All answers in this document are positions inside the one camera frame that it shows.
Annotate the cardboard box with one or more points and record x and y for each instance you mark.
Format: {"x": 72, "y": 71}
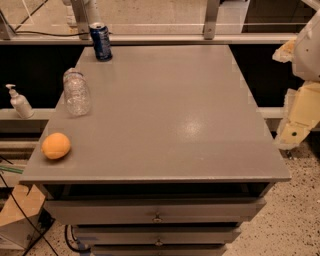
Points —
{"x": 17, "y": 220}

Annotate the white pump dispenser bottle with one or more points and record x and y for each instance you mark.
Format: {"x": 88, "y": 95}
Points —
{"x": 19, "y": 103}

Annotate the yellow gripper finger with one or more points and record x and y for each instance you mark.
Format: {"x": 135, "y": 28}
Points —
{"x": 301, "y": 113}
{"x": 285, "y": 53}

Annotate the grey metal upright left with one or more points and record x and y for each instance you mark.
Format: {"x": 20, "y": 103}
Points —
{"x": 79, "y": 10}

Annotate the grey metal upright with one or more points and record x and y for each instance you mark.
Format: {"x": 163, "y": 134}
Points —
{"x": 79, "y": 10}
{"x": 211, "y": 15}

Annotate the grey drawer cabinet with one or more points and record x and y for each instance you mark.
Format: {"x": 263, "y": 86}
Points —
{"x": 172, "y": 158}

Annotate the grey metal upright right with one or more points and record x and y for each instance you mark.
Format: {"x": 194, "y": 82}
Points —
{"x": 211, "y": 15}

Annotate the blue soda can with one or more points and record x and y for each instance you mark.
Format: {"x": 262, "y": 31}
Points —
{"x": 100, "y": 36}

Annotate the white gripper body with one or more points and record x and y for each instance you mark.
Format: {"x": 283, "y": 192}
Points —
{"x": 309, "y": 55}

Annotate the green rod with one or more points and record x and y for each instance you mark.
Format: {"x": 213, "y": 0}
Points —
{"x": 10, "y": 169}

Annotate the clear plastic water bottle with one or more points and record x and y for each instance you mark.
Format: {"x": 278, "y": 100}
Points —
{"x": 76, "y": 93}

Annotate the orange fruit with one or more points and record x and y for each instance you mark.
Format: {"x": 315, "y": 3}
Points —
{"x": 56, "y": 146}

